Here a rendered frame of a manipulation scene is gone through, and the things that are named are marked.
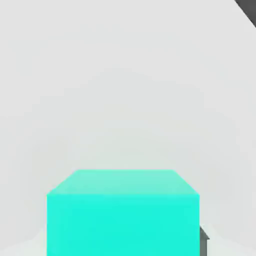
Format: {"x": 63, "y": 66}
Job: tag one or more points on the small cyan cube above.
{"x": 123, "y": 220}

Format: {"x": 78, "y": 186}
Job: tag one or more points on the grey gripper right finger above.
{"x": 204, "y": 244}

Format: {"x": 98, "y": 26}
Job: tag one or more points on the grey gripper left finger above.
{"x": 34, "y": 247}

